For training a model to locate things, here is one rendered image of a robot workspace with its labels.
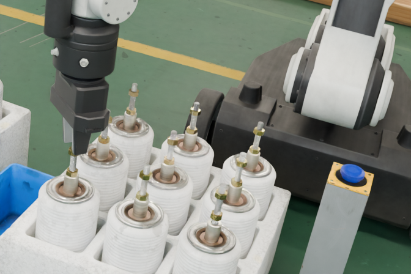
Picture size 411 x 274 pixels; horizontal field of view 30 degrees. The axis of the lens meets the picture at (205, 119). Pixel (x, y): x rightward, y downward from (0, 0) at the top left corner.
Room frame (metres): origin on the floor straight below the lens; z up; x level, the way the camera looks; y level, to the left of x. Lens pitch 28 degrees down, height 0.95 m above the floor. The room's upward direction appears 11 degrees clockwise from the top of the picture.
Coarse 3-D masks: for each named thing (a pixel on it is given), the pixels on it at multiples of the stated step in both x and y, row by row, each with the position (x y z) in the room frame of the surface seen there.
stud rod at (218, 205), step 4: (220, 184) 0.94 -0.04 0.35; (224, 184) 0.94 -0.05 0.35; (220, 188) 0.93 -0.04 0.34; (224, 188) 0.94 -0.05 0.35; (220, 192) 0.93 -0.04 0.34; (224, 192) 0.94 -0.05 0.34; (220, 200) 0.93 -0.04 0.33; (216, 204) 0.94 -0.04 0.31; (220, 204) 0.93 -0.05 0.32; (216, 208) 0.94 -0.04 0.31; (220, 208) 0.94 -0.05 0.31; (216, 212) 0.93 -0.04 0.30; (220, 212) 0.94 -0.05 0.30; (212, 220) 0.94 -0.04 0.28; (216, 224) 0.93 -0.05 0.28
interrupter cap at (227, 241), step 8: (200, 224) 0.96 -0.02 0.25; (192, 232) 0.94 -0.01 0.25; (200, 232) 0.95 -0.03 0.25; (224, 232) 0.96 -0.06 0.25; (232, 232) 0.96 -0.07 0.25; (192, 240) 0.92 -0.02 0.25; (200, 240) 0.93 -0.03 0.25; (224, 240) 0.94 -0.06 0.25; (232, 240) 0.94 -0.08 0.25; (200, 248) 0.90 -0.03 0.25; (208, 248) 0.91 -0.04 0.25; (216, 248) 0.91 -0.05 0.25; (224, 248) 0.92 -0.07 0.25; (232, 248) 0.92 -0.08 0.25
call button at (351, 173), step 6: (342, 168) 1.09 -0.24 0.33; (348, 168) 1.09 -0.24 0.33; (354, 168) 1.09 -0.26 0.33; (360, 168) 1.10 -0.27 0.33; (342, 174) 1.08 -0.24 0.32; (348, 174) 1.07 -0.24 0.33; (354, 174) 1.08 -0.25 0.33; (360, 174) 1.08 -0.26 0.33; (348, 180) 1.08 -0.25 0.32; (354, 180) 1.07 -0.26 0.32
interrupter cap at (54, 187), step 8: (48, 184) 0.99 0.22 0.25; (56, 184) 0.99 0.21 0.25; (80, 184) 1.01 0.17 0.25; (88, 184) 1.01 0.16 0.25; (48, 192) 0.97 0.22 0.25; (56, 192) 0.97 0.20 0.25; (64, 192) 0.98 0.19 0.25; (80, 192) 0.99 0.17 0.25; (88, 192) 0.99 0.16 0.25; (56, 200) 0.95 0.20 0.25; (64, 200) 0.96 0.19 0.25; (72, 200) 0.96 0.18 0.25; (80, 200) 0.96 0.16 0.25; (88, 200) 0.97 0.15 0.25
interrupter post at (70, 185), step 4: (64, 176) 0.99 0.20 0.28; (68, 176) 0.98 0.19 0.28; (76, 176) 0.99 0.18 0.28; (64, 180) 0.98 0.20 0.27; (68, 180) 0.98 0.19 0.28; (72, 180) 0.98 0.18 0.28; (76, 180) 0.98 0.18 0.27; (64, 184) 0.98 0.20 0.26; (68, 184) 0.98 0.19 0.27; (72, 184) 0.98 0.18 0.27; (76, 184) 0.99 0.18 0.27; (64, 188) 0.98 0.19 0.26; (68, 188) 0.98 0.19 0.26; (72, 188) 0.98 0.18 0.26; (76, 188) 0.99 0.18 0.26; (68, 192) 0.98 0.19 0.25; (72, 192) 0.98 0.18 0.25
